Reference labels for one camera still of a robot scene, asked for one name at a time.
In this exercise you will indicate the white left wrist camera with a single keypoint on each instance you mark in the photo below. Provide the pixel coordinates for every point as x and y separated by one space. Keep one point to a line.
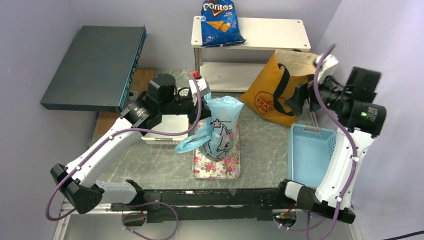
198 86

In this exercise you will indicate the floral pattern tray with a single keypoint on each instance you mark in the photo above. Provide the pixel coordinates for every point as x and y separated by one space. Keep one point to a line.
228 168

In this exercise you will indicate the light blue plastic basket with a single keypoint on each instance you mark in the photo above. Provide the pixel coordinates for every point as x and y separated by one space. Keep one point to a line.
310 150

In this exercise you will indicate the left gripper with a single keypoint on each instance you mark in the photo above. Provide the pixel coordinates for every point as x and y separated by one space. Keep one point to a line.
205 110

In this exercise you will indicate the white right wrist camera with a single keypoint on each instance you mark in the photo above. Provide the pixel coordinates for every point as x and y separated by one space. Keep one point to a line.
328 67

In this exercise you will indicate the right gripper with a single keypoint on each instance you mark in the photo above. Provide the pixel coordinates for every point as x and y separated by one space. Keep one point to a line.
295 102

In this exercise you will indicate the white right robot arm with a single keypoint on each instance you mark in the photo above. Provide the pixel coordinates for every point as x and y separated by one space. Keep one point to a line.
359 121

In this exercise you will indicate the white plastic basket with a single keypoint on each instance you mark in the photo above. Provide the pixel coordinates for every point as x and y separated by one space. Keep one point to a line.
170 123

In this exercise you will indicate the wooden board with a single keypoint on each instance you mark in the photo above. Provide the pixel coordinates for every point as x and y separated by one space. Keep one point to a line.
139 84

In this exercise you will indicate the brown Trader Joe's tote bag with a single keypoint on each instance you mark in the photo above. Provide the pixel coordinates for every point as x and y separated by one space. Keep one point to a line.
276 83

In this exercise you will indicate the light blue cartoon plastic bag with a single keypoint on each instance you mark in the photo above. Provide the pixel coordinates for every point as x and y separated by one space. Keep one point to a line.
216 138

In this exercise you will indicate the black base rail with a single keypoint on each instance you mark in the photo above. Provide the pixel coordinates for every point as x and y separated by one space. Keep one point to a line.
208 204

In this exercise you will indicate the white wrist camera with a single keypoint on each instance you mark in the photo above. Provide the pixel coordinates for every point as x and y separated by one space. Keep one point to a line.
328 67
198 86

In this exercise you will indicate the blue Doritos chip bag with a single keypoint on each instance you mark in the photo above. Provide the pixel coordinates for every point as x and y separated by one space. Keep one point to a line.
219 24

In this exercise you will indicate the dark grey flat box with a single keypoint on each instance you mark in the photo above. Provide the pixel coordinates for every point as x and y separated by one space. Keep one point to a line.
97 70

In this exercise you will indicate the white two-tier shelf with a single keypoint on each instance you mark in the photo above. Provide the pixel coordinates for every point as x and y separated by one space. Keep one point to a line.
261 34

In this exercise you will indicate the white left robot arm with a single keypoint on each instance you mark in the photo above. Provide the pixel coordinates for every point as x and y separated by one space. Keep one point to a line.
79 180

